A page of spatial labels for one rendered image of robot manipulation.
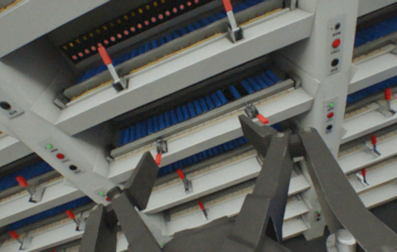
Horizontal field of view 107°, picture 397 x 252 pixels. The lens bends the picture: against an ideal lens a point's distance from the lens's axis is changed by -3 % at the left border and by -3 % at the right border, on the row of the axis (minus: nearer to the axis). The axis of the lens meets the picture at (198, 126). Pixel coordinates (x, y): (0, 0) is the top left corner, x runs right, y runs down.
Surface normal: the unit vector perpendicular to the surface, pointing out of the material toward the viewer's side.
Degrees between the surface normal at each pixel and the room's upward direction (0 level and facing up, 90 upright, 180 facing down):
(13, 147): 109
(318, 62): 90
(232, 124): 19
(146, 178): 90
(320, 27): 90
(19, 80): 90
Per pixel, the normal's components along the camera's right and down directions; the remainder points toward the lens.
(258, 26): -0.29, -0.59
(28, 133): 0.13, 0.49
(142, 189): 0.93, -0.36
